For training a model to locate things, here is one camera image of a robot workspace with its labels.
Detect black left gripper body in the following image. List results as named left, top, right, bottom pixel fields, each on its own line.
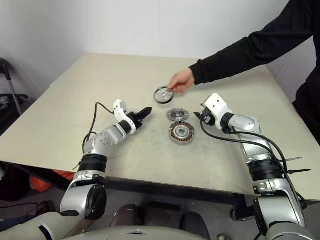
left=127, top=111, right=146, bottom=131

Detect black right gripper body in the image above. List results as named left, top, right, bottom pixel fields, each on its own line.
left=199, top=107, right=217, bottom=126

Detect round silver motor lid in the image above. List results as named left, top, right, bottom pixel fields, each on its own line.
left=152, top=85, right=175, bottom=105

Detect spoked metal rotor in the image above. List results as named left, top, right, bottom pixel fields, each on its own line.
left=166, top=107, right=188, bottom=123

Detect motor housing with copper windings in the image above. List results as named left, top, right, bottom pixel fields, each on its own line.
left=167, top=120, right=197, bottom=146

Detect person's bare hand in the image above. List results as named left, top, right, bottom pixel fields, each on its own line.
left=167, top=67, right=197, bottom=94

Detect person's black-sleeved arm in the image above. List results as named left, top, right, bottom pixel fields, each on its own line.
left=188, top=0, right=320, bottom=86

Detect dark rounded shape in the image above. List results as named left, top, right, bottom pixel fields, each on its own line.
left=110, top=203, right=146, bottom=228

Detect person's black-clothed torso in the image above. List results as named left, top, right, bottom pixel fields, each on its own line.
left=291, top=32, right=320, bottom=148

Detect orange bag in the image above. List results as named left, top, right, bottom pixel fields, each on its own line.
left=29, top=169, right=74, bottom=194

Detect black and silver stand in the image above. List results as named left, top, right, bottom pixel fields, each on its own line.
left=0, top=57, right=29, bottom=120

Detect beige robot torso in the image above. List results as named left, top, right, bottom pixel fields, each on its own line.
left=0, top=211, right=213, bottom=240

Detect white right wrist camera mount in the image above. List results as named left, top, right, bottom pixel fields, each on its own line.
left=201, top=92, right=232, bottom=130

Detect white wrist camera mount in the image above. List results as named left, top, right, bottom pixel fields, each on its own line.
left=201, top=92, right=232, bottom=130
left=111, top=99, right=137, bottom=135

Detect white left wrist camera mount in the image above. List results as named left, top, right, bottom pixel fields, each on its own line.
left=111, top=99, right=137, bottom=135

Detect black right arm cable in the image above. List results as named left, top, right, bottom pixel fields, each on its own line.
left=199, top=121, right=308, bottom=211

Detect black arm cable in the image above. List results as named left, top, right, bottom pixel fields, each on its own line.
left=199, top=121, right=308, bottom=211
left=82, top=101, right=115, bottom=151

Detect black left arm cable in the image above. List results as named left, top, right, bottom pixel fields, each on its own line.
left=82, top=101, right=115, bottom=151

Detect black table frame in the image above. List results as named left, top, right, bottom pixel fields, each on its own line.
left=0, top=160, right=254, bottom=221

